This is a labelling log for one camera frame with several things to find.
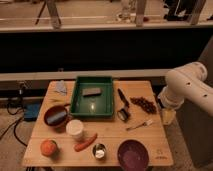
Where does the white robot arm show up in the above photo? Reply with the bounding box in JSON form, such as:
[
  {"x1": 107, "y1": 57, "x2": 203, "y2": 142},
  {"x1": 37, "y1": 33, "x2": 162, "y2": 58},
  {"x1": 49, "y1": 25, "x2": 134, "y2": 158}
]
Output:
[{"x1": 158, "y1": 62, "x2": 213, "y2": 125}]

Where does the dark red bowl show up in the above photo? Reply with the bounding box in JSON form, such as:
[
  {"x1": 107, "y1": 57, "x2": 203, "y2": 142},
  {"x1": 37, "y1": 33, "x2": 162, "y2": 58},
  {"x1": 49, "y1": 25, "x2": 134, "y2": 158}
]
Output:
[{"x1": 44, "y1": 105, "x2": 68, "y2": 127}]

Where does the silver fork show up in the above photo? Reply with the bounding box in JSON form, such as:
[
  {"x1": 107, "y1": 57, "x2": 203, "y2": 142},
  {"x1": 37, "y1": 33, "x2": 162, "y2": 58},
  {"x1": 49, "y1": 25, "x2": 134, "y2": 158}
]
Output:
[{"x1": 126, "y1": 119, "x2": 153, "y2": 131}]

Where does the bunch of dark grapes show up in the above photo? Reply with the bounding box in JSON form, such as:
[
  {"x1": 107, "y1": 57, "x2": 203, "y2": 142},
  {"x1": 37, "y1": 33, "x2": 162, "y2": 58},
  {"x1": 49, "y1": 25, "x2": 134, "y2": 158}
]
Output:
[{"x1": 130, "y1": 97, "x2": 157, "y2": 114}]

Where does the green plastic tray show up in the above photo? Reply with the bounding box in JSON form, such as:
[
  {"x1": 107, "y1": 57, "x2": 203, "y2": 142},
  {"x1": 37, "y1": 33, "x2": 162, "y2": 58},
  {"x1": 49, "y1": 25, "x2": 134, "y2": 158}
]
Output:
[{"x1": 70, "y1": 76, "x2": 114, "y2": 118}]

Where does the small metal cup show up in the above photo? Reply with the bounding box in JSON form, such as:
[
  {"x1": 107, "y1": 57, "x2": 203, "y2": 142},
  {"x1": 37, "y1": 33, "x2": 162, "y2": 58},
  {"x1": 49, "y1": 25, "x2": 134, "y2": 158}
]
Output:
[{"x1": 92, "y1": 143, "x2": 106, "y2": 160}]

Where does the white cup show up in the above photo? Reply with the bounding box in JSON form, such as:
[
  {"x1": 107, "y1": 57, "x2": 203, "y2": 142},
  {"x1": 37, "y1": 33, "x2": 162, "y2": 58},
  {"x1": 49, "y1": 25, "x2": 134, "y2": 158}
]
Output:
[{"x1": 66, "y1": 119, "x2": 84, "y2": 141}]

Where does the orange carrot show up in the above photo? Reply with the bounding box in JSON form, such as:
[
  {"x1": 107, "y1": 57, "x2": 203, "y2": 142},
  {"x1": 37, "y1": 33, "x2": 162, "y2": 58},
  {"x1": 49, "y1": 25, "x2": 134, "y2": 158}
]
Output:
[{"x1": 74, "y1": 133, "x2": 98, "y2": 152}]

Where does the light blue cloth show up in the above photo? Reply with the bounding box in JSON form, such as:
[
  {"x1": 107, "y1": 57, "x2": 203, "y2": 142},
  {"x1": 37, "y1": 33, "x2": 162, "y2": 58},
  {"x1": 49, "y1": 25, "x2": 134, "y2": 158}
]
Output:
[{"x1": 55, "y1": 80, "x2": 67, "y2": 95}]

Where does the orange fruit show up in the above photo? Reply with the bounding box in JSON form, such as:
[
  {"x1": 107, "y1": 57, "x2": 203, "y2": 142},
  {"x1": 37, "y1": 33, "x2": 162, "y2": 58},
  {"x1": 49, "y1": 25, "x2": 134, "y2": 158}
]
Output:
[{"x1": 40, "y1": 139, "x2": 58, "y2": 157}]

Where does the blue box on floor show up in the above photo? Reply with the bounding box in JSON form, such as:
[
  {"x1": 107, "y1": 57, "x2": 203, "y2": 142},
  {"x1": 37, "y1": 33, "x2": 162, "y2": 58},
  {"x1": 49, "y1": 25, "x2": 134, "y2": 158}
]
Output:
[{"x1": 24, "y1": 103, "x2": 41, "y2": 121}]

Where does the black cable on floor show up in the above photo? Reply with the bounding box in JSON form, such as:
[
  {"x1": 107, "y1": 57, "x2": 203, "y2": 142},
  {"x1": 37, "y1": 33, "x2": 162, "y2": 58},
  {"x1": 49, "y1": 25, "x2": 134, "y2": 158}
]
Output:
[{"x1": 0, "y1": 96, "x2": 29, "y2": 148}]

